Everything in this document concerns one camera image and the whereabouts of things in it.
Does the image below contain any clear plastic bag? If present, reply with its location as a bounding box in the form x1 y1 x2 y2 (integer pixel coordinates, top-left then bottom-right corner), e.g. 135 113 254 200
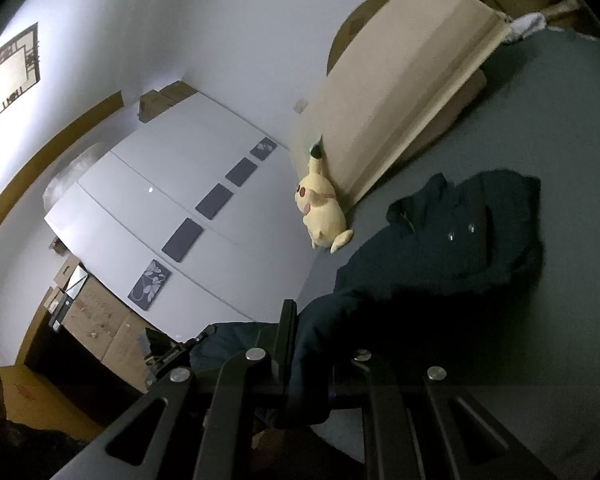
42 142 108 211

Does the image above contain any white cloth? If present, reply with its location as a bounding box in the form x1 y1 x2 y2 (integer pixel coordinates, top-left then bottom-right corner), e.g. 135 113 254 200
505 12 548 46

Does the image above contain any white wardrobe with dark panels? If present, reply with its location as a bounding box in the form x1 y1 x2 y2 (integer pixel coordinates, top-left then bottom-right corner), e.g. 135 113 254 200
44 91 326 346

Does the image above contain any tan pillow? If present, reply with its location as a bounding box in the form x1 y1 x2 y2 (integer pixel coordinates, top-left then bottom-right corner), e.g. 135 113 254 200
400 70 488 166

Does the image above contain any large tan cardboard sheet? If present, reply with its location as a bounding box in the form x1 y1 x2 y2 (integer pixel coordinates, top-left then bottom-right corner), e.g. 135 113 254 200
287 0 512 208

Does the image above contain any dark navy zip jacket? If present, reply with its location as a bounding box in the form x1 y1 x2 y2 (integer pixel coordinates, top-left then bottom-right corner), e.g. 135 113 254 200
190 170 543 431

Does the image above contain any cardboard box atop wardrobe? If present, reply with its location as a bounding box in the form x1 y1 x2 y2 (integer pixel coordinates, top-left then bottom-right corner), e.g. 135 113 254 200
160 80 198 103
139 91 168 123

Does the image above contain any brown wooden headboard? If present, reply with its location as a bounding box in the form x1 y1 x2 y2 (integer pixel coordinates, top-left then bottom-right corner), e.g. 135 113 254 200
326 0 406 68

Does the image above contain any small cardboard box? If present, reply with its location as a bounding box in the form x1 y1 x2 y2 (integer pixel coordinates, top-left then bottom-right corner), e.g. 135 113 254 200
54 255 88 293

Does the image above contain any framed wall picture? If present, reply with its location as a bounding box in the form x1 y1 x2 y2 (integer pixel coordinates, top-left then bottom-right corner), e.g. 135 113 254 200
0 22 41 126

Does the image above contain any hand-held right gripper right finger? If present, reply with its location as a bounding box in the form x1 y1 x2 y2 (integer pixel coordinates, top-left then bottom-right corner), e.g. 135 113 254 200
330 347 556 480

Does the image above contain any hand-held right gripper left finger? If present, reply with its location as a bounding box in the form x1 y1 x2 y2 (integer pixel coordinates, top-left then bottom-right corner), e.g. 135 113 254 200
50 299 301 480

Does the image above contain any large flat cardboard box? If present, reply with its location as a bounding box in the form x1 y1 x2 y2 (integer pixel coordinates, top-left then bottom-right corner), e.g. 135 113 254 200
62 276 153 393

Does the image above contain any yellow plush toy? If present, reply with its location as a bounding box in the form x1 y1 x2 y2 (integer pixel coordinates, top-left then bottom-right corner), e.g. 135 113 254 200
295 144 355 255

